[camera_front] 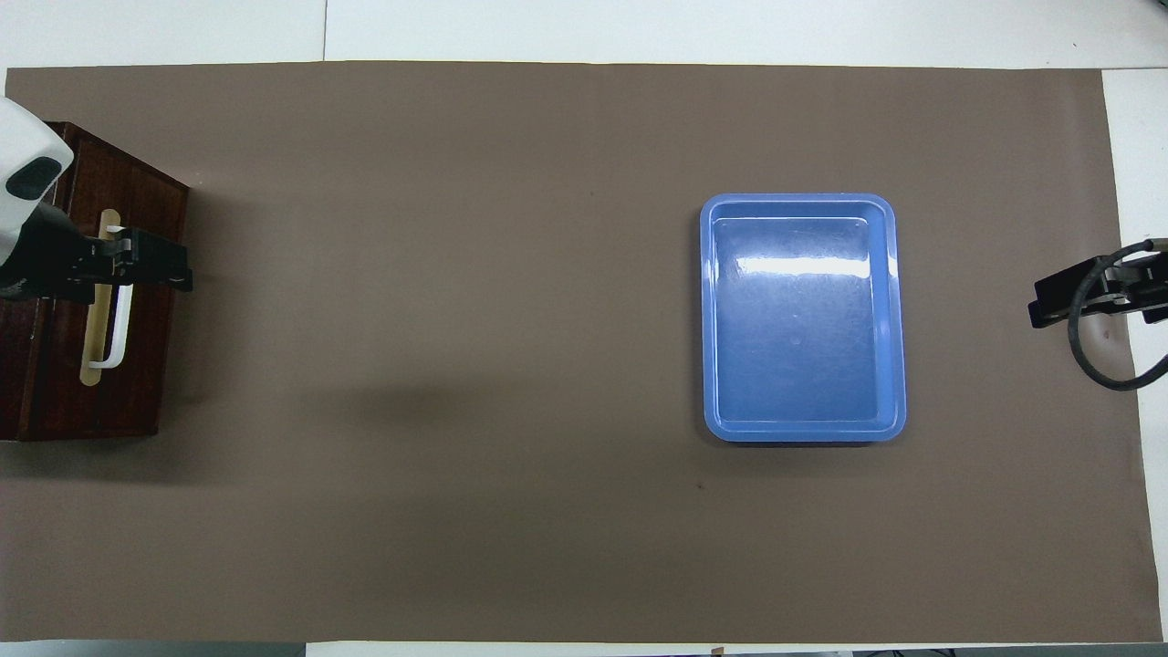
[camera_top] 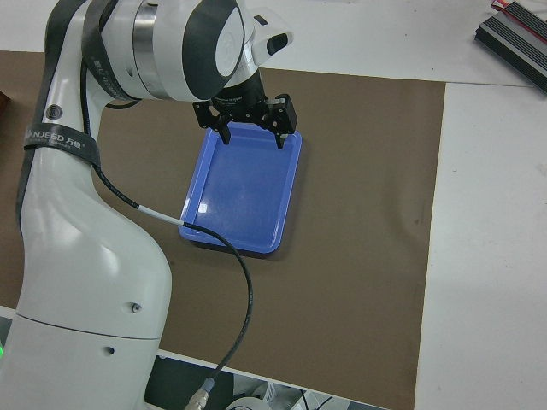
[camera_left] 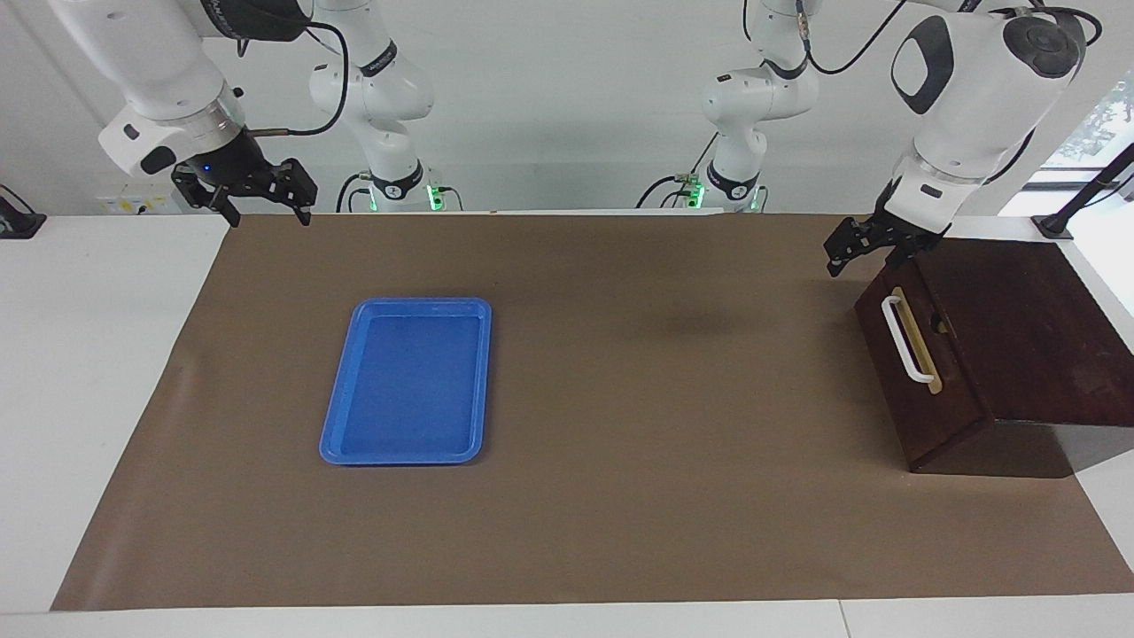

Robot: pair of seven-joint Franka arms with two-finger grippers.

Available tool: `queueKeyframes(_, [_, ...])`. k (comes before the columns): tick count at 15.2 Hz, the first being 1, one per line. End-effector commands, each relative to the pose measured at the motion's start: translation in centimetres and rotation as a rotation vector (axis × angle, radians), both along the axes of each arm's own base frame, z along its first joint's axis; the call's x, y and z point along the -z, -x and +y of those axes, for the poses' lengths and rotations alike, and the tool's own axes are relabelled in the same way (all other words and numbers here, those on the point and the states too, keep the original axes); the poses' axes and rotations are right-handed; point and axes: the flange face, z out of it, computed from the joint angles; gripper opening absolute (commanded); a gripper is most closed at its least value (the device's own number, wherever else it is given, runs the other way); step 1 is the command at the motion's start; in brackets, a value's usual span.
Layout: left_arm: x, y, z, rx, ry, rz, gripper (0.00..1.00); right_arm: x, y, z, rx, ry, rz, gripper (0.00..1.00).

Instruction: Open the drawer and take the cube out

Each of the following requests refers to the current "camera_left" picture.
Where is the white wall socket box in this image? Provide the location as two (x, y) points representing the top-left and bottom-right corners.
(97, 182), (198, 216)

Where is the white drawer handle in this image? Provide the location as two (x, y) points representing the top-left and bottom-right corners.
(882, 295), (938, 385)

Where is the dark brown wooden cabinet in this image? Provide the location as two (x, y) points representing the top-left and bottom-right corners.
(855, 237), (1134, 479)

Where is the black table mount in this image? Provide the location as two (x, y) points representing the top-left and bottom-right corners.
(0, 184), (48, 240)

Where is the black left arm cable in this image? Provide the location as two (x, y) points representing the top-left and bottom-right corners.
(742, 0), (1104, 77)

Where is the brown paper table mat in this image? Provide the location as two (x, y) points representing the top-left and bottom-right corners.
(50, 213), (1134, 612)

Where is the blue plastic tray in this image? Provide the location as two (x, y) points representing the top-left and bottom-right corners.
(319, 297), (493, 466)

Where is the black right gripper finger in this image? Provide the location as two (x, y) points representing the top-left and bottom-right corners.
(269, 159), (319, 228)
(172, 163), (243, 230)

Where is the dark wooden drawer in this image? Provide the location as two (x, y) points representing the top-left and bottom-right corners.
(855, 257), (995, 472)

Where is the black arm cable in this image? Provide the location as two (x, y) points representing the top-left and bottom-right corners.
(742, 0), (1104, 77)
(235, 18), (351, 138)

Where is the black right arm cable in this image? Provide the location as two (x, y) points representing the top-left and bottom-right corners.
(235, 18), (351, 138)

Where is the black clamp stand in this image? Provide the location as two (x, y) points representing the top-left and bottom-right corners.
(1032, 142), (1134, 241)

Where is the black base cable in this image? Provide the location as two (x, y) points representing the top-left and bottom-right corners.
(636, 133), (720, 210)
(335, 173), (373, 214)

